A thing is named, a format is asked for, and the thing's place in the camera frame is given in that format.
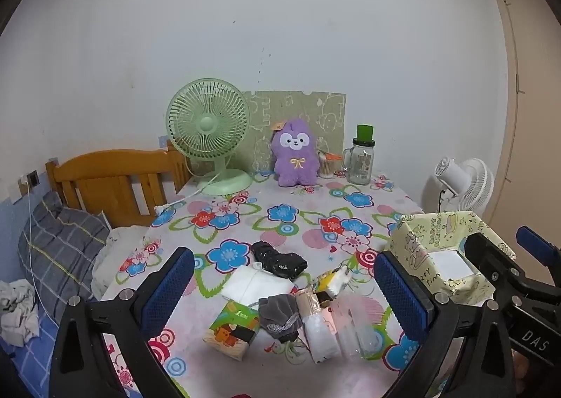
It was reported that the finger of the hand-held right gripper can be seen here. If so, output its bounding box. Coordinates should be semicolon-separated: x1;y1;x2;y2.
516;226;561;287
465;231;533;308

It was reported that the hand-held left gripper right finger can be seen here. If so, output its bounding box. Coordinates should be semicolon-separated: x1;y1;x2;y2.
373;250;513;398

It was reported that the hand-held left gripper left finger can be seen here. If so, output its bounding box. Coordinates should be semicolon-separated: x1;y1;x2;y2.
49;247;196;398

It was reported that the yellow cartoon print storage box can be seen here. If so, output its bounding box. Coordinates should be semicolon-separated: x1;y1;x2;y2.
388;210;518;306

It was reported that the clear plastic bag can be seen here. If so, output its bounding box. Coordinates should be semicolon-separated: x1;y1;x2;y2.
329;295;387;359

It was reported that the yellow cartoon print packet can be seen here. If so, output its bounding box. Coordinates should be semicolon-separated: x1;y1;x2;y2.
316;269;353;304

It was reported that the green tissue packet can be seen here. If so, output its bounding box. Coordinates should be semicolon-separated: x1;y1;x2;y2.
202;301;260;363

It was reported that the white cloth bundle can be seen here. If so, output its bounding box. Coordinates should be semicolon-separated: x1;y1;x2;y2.
221;264;294;306

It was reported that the black plastic bag roll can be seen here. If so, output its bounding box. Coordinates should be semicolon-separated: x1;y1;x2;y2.
251;241;308;279

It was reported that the grey sock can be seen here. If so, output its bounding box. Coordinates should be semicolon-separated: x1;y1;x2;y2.
258;294;304;343

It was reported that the person's right hand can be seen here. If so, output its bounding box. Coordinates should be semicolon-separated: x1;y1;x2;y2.
511;351;529;395

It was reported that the white pack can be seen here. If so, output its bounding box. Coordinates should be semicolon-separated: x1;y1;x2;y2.
427;249;476;280

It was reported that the white blanket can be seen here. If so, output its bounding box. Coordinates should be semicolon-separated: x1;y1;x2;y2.
92;225;150;298

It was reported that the white standing fan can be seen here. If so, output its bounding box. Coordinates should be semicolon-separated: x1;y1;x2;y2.
421;157;495;223

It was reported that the grey plaid pillow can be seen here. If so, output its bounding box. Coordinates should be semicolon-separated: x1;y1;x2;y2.
18;192;110;324

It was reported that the floral tablecloth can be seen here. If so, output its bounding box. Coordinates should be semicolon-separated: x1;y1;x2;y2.
101;172;439;398

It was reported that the wooden bed headboard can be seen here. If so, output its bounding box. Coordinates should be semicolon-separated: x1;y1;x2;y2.
46;139;194;228

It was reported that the glass mug jar green lid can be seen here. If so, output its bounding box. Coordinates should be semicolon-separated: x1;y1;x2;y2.
341;124;376;185

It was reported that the cotton swab jar orange lid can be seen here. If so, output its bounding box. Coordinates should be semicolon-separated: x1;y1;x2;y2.
318;151;343;178

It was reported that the beige door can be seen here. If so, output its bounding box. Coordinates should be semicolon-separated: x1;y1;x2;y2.
486;0;561;250

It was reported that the blue checked bedsheet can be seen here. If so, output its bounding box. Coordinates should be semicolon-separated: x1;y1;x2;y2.
0;315;60;398

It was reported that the crumpled white cloth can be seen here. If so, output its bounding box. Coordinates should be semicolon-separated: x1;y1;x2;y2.
0;279;40;347

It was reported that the purple plush toy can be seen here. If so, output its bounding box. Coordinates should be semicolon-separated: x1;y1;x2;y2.
269;117;322;187

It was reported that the green desk fan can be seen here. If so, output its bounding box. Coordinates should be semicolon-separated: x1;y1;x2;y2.
165;78;252;196

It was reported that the green cartoon print board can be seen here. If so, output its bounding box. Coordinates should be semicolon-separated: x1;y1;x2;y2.
243;90;347;175

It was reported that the white fan power cable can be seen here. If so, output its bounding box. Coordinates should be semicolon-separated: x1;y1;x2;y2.
155;174;220;212

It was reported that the thin white charging cable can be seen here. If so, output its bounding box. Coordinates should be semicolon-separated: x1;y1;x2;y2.
24;187;50;315

